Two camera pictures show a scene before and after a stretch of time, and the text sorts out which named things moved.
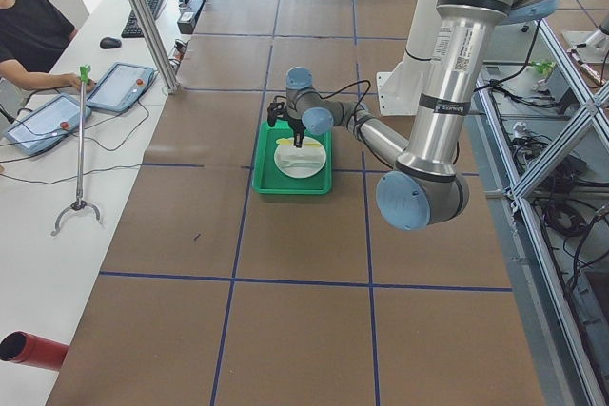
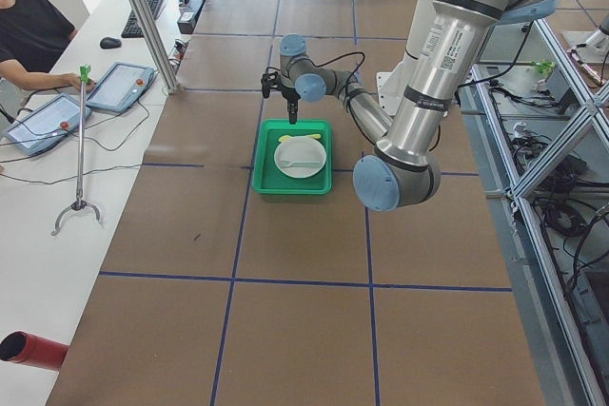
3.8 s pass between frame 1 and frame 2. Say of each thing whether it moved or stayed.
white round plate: stayed
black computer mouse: stayed
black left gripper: moved
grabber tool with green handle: stayed
